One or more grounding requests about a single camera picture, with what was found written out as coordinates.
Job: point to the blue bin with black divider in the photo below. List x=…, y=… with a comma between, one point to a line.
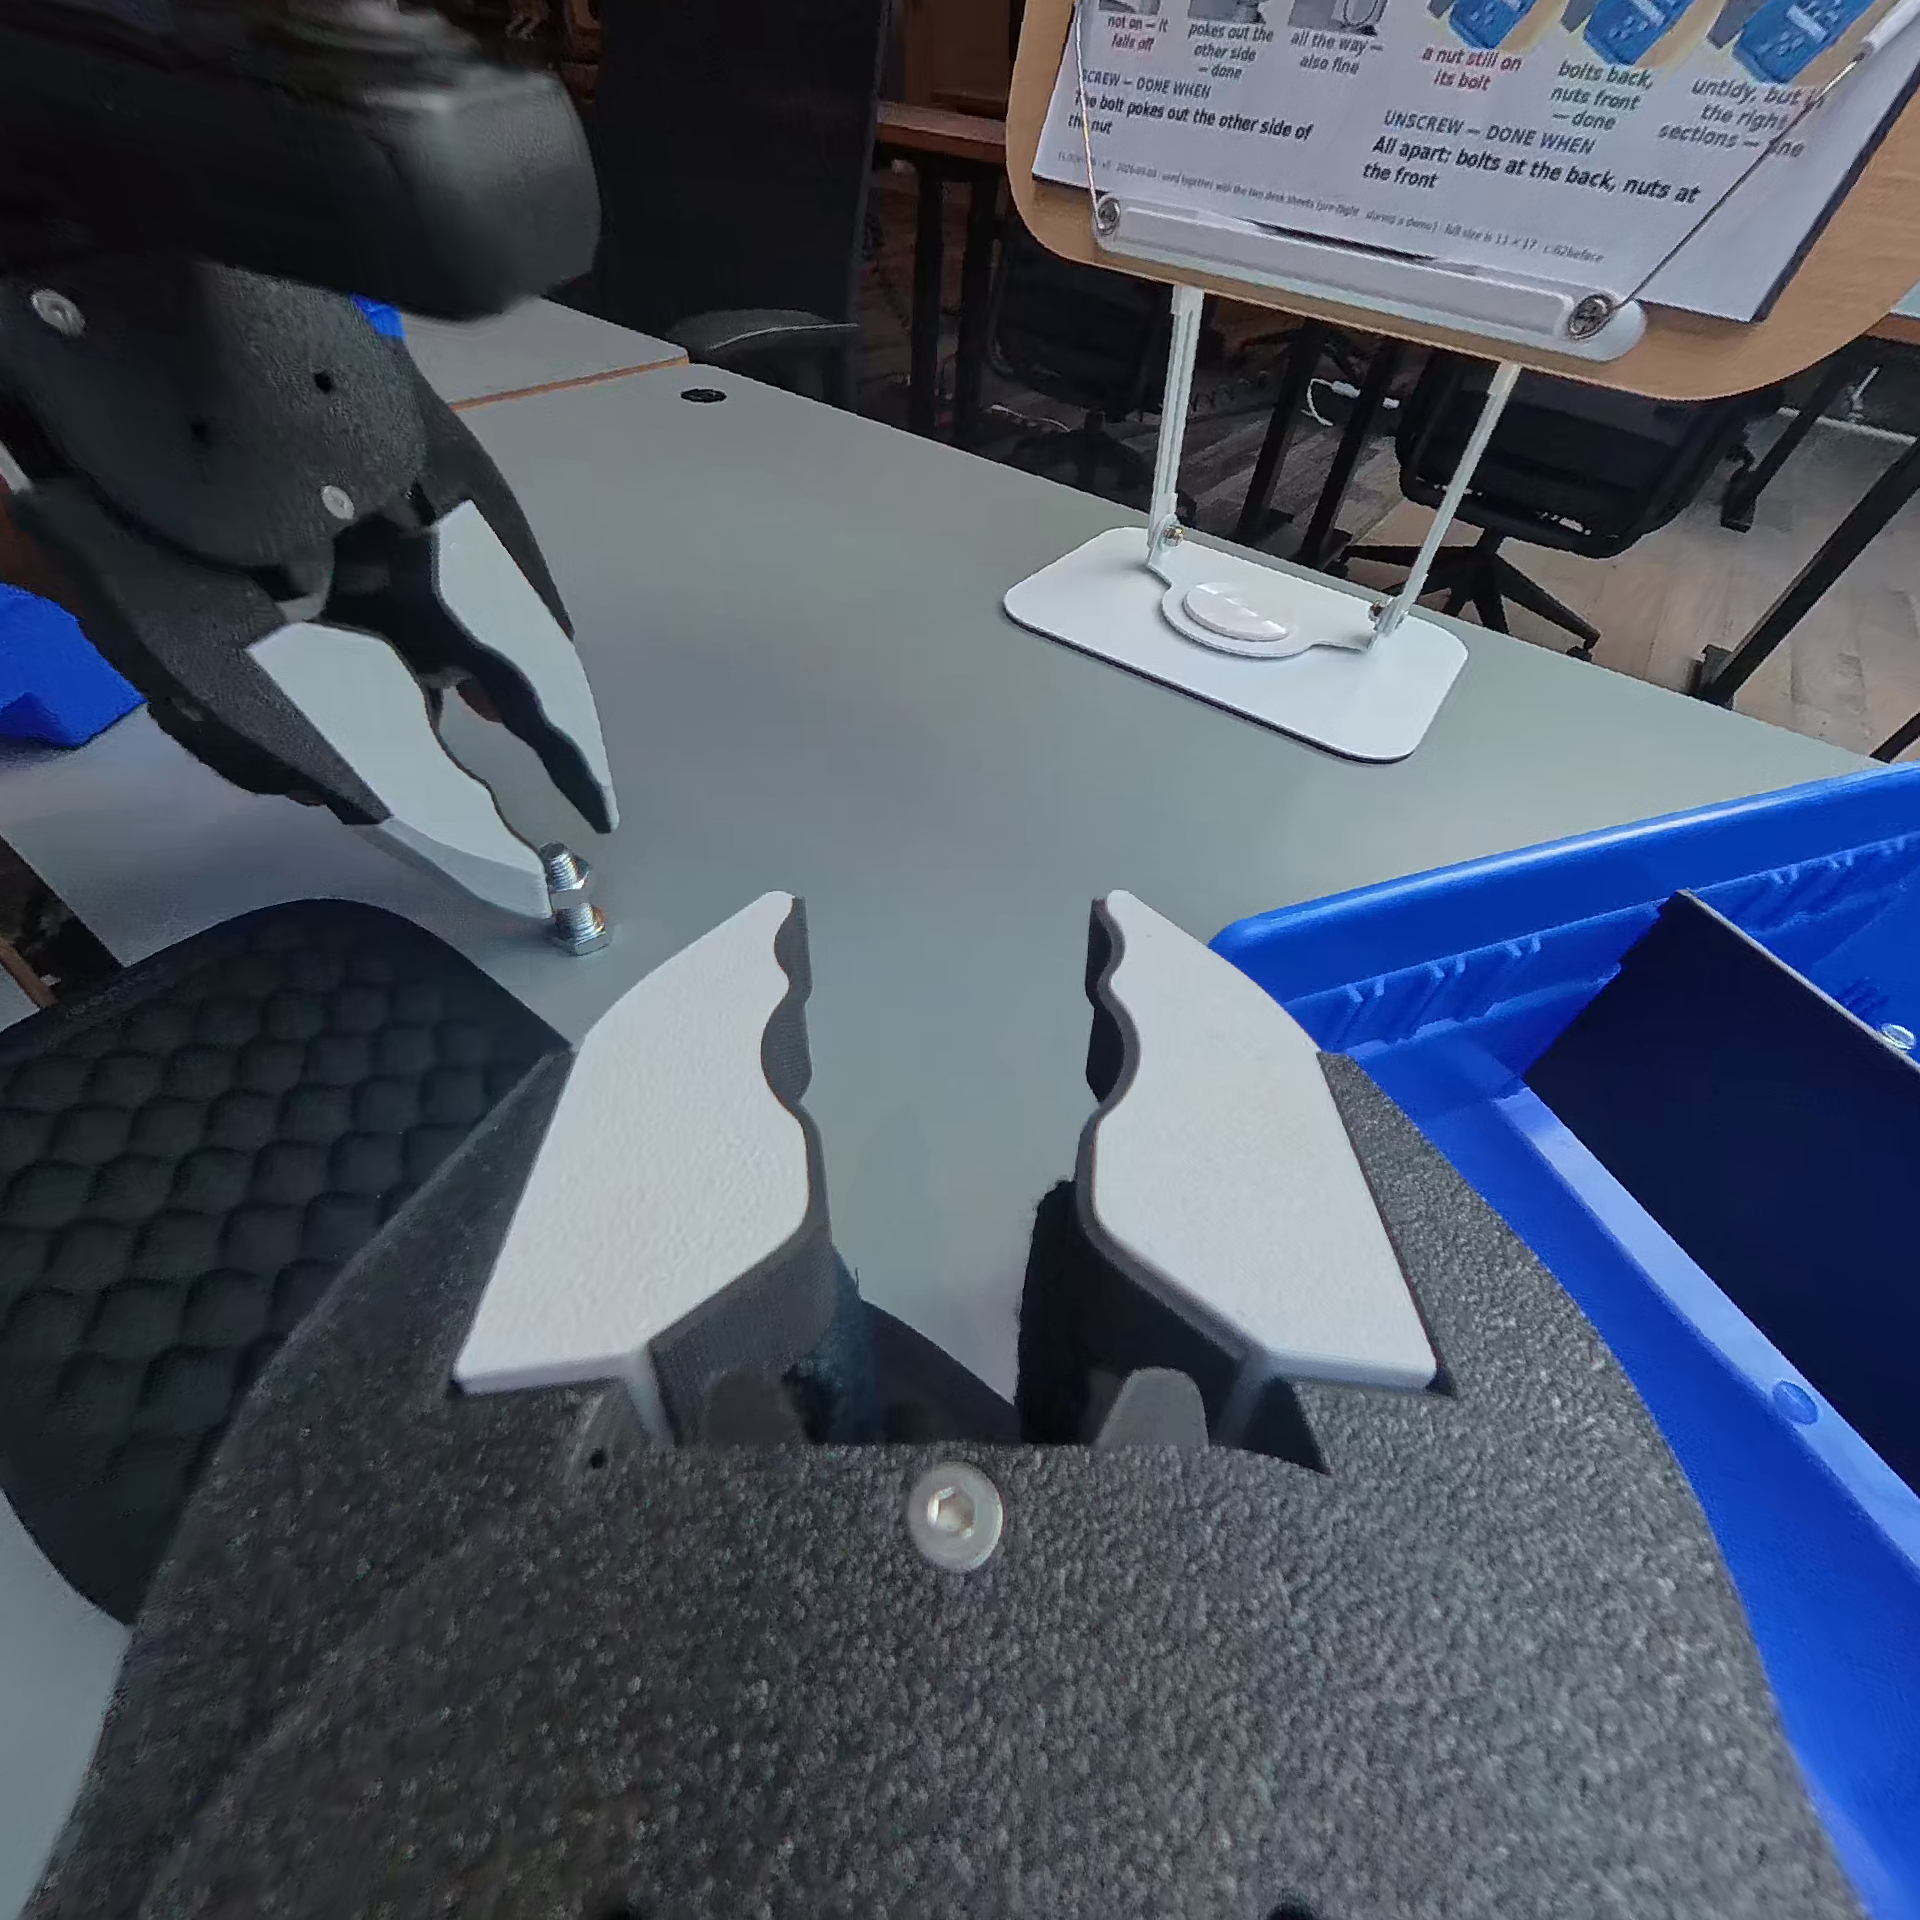
x=1499, y=1050

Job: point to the blue plastic bin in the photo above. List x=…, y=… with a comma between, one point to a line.
x=44, y=674

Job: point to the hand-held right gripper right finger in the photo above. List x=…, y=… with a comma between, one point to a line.
x=1244, y=1171

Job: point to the black mesh office chair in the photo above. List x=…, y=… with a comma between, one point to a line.
x=1560, y=451
x=720, y=150

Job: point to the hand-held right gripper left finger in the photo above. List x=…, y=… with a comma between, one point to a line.
x=660, y=1141

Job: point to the printed instruction sheet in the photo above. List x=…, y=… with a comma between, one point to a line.
x=1499, y=165

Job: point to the black egg-crate foam mat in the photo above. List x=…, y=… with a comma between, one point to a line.
x=224, y=1126

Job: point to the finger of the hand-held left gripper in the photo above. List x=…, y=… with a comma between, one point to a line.
x=360, y=735
x=516, y=615

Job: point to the steel hex bolt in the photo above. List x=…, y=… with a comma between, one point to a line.
x=581, y=931

